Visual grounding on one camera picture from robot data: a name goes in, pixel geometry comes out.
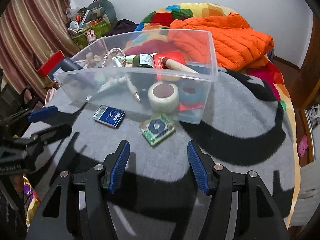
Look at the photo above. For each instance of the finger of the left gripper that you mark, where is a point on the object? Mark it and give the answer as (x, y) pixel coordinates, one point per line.
(42, 114)
(52, 134)

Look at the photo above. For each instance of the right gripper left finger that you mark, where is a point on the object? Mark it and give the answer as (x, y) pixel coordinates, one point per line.
(75, 207)

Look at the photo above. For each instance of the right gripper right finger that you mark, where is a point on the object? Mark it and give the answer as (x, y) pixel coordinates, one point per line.
(257, 216)

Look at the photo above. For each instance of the white pen gold tip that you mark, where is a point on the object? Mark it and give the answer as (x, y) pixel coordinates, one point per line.
(120, 61)

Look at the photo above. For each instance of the green glass bottle white cap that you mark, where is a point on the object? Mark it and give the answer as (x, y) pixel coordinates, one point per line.
(143, 61)

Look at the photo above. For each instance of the white bandage roll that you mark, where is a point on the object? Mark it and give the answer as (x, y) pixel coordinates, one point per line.
(163, 97)

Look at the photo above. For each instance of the red envelope packet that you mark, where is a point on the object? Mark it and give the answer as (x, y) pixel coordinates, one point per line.
(175, 55)

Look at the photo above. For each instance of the pale green long tube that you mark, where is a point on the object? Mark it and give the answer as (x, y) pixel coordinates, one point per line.
(129, 58)

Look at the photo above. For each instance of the red flat box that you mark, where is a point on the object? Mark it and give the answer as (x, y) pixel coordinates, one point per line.
(50, 64)

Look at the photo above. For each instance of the dark purple cylinder bottle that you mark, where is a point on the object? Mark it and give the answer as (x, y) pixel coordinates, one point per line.
(68, 65)

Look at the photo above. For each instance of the blue barcode card box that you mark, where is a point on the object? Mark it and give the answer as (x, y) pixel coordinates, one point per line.
(111, 117)

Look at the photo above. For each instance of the grey black fleece blanket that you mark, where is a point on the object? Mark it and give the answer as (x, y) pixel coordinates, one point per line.
(244, 127)

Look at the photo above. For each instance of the white green ointment tube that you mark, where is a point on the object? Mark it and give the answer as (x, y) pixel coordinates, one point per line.
(109, 85)

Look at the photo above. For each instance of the striped pink curtain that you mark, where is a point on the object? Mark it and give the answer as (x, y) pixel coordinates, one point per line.
(31, 32)

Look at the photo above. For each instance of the pink slipper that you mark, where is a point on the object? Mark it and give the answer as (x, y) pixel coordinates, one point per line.
(302, 146)

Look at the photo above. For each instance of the rabbit figurine doll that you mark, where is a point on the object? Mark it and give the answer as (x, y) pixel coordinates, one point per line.
(91, 36)

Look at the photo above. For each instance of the green patterned square pad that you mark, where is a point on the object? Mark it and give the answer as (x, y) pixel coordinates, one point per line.
(157, 128)

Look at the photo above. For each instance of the green storage basket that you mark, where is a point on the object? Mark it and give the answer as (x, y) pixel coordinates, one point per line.
(82, 39)

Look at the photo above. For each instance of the dark purple clothing pile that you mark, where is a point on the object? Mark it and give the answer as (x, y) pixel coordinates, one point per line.
(122, 26)

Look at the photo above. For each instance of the grey green neck pillow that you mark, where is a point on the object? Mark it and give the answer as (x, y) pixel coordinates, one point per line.
(104, 9)

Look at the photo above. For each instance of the clear plastic storage bin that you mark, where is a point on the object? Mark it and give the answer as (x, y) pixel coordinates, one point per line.
(98, 69)

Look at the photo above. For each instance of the brown wooden wardrobe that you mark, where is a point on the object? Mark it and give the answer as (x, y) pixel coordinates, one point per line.
(302, 82)

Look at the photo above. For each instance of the colourful patchwork blanket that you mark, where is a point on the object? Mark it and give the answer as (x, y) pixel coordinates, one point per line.
(162, 18)

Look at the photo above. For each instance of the orange puffer jacket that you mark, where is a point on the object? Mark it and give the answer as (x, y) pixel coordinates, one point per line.
(236, 44)

